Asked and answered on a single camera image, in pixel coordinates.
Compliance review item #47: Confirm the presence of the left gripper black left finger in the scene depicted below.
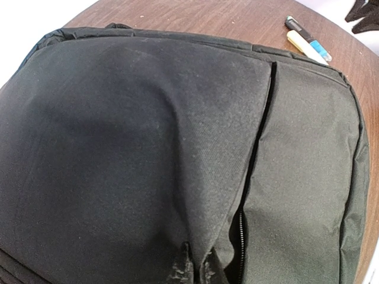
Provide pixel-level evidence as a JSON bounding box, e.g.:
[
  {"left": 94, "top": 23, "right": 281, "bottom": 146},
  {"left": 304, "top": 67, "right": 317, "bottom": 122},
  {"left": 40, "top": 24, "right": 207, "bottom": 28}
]
[{"left": 168, "top": 241, "right": 197, "bottom": 284}]

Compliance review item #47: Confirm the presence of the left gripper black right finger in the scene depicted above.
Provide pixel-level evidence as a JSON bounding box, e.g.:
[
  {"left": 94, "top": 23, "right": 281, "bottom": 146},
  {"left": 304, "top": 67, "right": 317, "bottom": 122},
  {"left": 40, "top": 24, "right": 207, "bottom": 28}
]
[{"left": 200, "top": 249, "right": 229, "bottom": 284}]

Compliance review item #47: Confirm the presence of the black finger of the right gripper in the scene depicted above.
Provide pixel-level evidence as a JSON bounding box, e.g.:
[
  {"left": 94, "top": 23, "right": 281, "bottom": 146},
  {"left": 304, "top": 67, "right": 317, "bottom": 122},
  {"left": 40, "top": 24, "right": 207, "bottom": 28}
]
[{"left": 345, "top": 0, "right": 379, "bottom": 33}]

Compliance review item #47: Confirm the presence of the blue black marker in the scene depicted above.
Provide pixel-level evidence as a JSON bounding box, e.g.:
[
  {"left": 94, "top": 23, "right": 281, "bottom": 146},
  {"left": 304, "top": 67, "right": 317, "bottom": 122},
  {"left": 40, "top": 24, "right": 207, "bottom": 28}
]
[{"left": 285, "top": 16, "right": 332, "bottom": 62}]

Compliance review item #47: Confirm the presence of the black student backpack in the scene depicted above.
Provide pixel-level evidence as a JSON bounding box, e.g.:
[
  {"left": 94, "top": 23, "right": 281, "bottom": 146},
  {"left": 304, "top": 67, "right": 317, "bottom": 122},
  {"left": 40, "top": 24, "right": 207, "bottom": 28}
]
[{"left": 1, "top": 24, "right": 370, "bottom": 283}]

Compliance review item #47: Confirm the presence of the cream yellow highlighter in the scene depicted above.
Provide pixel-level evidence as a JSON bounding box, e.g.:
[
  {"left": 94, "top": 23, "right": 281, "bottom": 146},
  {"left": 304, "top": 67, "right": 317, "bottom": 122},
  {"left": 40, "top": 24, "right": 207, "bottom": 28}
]
[{"left": 287, "top": 30, "right": 328, "bottom": 65}]

